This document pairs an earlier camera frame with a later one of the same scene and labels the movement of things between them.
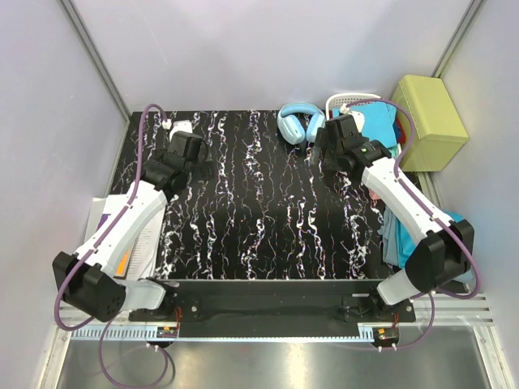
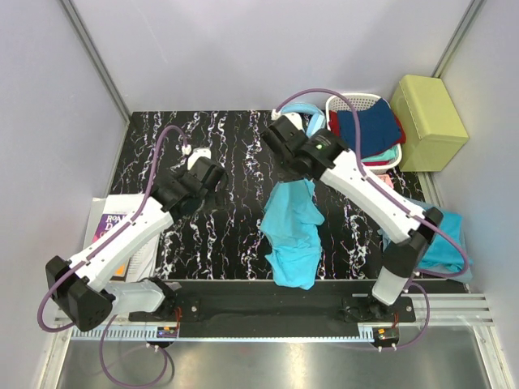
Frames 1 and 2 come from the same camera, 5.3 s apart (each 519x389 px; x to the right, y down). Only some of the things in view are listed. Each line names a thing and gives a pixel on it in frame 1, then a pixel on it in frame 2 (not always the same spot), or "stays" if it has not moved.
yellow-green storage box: (438, 131) stays
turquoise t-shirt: (379, 125) → (290, 218)
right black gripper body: (331, 156) → (284, 167)
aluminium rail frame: (431, 315) stays
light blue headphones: (291, 130) stays
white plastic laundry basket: (340, 100) stays
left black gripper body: (201, 158) → (209, 190)
